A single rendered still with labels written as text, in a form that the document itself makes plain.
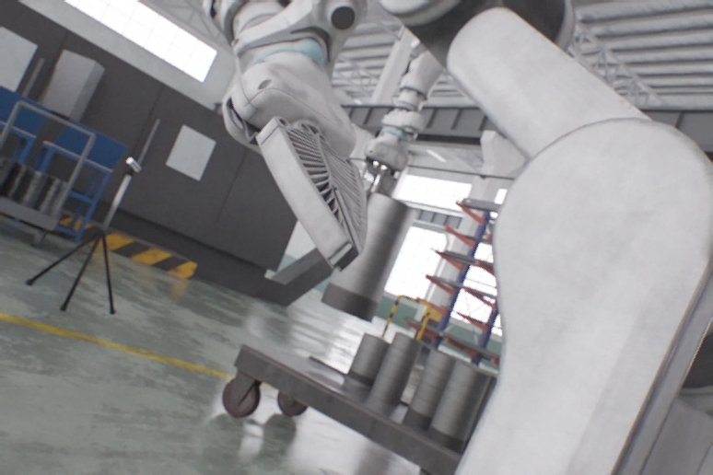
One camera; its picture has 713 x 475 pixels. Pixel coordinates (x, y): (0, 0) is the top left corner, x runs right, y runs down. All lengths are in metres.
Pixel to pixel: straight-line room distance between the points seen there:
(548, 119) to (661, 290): 0.21
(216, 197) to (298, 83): 7.94
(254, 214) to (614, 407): 8.36
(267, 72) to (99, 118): 7.45
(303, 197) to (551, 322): 0.18
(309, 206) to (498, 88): 0.28
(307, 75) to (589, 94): 0.23
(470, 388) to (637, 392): 1.75
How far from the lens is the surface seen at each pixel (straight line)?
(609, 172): 0.44
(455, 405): 2.14
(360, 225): 0.41
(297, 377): 2.34
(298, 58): 0.50
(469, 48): 0.66
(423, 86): 1.47
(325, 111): 0.48
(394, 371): 2.58
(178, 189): 8.20
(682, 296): 0.40
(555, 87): 0.57
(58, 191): 5.28
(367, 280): 1.37
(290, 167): 0.40
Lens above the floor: 0.60
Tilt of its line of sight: 6 degrees up
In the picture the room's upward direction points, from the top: 23 degrees clockwise
